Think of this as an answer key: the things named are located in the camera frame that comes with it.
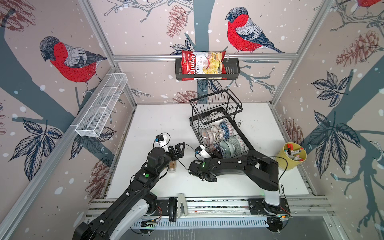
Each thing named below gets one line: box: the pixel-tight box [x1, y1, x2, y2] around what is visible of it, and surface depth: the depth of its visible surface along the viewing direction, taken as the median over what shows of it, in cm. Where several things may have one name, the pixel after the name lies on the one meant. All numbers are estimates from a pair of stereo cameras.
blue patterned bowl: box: [219, 122, 234, 139], surface depth 95 cm
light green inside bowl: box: [219, 140, 236, 159], surface depth 89 cm
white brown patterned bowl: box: [211, 125, 225, 143], surface depth 94 cm
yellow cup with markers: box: [276, 142, 308, 171], surface depth 81 cm
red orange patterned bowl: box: [208, 144, 225, 159], surface depth 83 cm
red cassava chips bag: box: [181, 50, 227, 81], surface depth 90 cm
